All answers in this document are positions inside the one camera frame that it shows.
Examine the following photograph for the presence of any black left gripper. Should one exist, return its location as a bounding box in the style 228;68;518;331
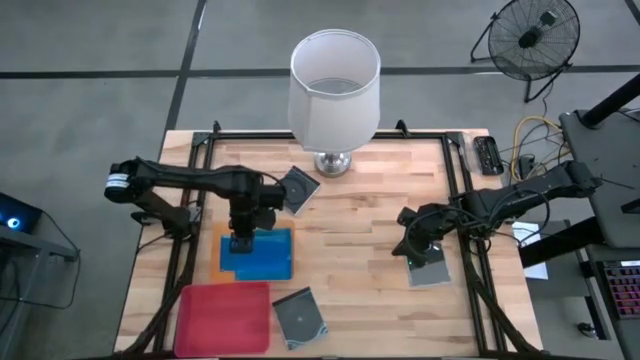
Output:
229;199;276;254

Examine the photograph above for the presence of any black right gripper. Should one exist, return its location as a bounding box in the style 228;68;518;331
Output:
391;202;459;259

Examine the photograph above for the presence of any clear CD jewel case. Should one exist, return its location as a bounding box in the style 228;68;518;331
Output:
276;165;322;217
405;241;453;289
271;286;329;351

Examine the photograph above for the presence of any orange plastic tray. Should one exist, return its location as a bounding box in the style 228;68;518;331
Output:
208;218;296;285

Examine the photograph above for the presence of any pink-red plastic tray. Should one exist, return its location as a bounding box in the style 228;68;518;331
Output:
173;280;272;359

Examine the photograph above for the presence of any white paper sheet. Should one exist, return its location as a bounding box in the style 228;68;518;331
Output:
512;221;550;281

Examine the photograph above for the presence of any silver lamp with white shade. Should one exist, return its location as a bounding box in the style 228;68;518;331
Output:
287;28;382;179

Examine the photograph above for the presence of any black equipment stand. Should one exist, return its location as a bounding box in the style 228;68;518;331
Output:
0;232;81;360

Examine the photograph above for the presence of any dark grey desk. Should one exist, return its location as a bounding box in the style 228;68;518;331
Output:
558;108;640;250

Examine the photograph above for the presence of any backlit keyboard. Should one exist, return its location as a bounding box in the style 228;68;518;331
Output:
597;259;640;321

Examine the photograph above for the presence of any black computer with blue light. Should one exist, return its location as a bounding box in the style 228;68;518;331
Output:
0;192;60;246

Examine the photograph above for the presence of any black floor fan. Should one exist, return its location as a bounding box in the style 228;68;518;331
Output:
469;0;582;105

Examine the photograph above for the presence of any black stand pole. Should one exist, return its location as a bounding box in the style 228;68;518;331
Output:
579;73;640;129

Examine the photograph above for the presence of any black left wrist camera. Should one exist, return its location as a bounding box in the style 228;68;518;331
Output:
258;184;288;211

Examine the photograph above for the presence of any yellow cable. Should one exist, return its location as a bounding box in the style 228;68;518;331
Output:
509;115;569;181

